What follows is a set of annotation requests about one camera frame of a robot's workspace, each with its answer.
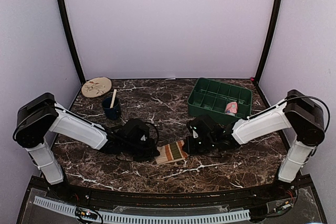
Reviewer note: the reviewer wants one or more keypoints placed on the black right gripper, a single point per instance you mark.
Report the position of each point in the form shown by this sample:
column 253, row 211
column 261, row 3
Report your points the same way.
column 190, row 148

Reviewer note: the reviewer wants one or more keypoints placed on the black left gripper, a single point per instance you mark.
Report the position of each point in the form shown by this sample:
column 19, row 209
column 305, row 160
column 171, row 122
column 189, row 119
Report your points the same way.
column 151, row 152

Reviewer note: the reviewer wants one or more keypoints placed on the beige striped sock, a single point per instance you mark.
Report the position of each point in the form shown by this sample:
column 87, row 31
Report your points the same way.
column 171, row 153

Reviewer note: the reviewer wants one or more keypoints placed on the pink patterned sock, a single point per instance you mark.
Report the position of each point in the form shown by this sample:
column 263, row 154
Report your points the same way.
column 231, row 108

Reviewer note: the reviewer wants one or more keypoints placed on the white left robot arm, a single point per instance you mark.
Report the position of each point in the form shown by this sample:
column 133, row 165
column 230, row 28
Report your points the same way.
column 44, row 114

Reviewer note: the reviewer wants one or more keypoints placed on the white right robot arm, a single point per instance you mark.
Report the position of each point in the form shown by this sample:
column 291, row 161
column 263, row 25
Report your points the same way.
column 308, row 117

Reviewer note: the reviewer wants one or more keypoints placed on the dark blue mug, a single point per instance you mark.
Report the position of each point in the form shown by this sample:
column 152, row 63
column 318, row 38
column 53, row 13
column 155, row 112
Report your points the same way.
column 112, row 113

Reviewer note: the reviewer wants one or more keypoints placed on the green compartment tray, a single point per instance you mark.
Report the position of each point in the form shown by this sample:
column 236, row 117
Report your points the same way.
column 211, row 97

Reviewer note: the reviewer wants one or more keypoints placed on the wooden stick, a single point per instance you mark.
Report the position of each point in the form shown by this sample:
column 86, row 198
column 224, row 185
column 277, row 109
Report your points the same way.
column 113, row 98

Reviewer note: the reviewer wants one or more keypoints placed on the beige embroidered round coaster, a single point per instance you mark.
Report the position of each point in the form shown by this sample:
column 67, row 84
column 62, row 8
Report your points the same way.
column 96, row 87

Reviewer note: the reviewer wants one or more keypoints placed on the black front rail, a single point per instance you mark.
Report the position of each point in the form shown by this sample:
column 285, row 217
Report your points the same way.
column 105, row 198

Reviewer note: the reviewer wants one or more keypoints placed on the white slotted cable duct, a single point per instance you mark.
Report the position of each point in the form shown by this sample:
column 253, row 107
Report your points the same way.
column 132, row 215

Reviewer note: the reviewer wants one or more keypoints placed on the right black frame post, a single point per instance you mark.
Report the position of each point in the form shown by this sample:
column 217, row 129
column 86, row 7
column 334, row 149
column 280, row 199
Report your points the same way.
column 268, row 40

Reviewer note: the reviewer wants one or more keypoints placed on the black frame post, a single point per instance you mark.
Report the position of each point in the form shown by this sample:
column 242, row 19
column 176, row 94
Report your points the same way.
column 70, row 40
column 268, row 40

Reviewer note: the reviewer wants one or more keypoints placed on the left black frame post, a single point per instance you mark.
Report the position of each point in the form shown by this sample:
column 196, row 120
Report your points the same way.
column 70, row 40

